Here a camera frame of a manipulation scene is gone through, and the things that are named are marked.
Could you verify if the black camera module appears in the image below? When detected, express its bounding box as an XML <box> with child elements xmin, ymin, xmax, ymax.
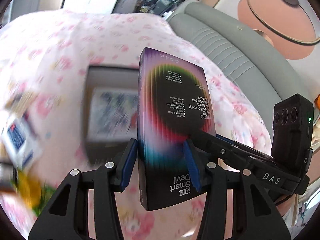
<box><xmin>271</xmin><ymin>94</ymin><xmax>313</xmax><ymax>178</ymax></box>

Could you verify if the yellow green snack bag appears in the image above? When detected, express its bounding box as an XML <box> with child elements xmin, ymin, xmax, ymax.
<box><xmin>16</xmin><ymin>170</ymin><xmax>56</xmax><ymax>217</ymax></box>

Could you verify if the pink cartoon print blanket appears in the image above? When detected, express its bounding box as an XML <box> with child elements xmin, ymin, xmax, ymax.
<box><xmin>0</xmin><ymin>10</ymin><xmax>273</xmax><ymax>240</ymax></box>

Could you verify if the colourful Smart Devil box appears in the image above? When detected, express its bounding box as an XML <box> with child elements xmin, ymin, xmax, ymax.
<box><xmin>137</xmin><ymin>48</ymin><xmax>215</xmax><ymax>211</ymax></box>

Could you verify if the pixel bead art board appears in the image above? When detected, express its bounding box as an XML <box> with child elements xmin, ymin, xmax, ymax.
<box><xmin>86</xmin><ymin>87</ymin><xmax>138</xmax><ymax>142</ymax></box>

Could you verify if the grey upholstered headboard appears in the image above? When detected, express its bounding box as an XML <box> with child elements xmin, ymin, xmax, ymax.
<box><xmin>167</xmin><ymin>0</ymin><xmax>311</xmax><ymax>135</ymax></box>

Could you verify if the white blue wipes pack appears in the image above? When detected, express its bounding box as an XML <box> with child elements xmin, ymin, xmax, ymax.
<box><xmin>1</xmin><ymin>114</ymin><xmax>42</xmax><ymax>171</ymax></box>

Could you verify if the black Daphne shoe box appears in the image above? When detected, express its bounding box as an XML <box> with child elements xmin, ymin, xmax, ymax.
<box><xmin>81</xmin><ymin>65</ymin><xmax>139</xmax><ymax>165</ymax></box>

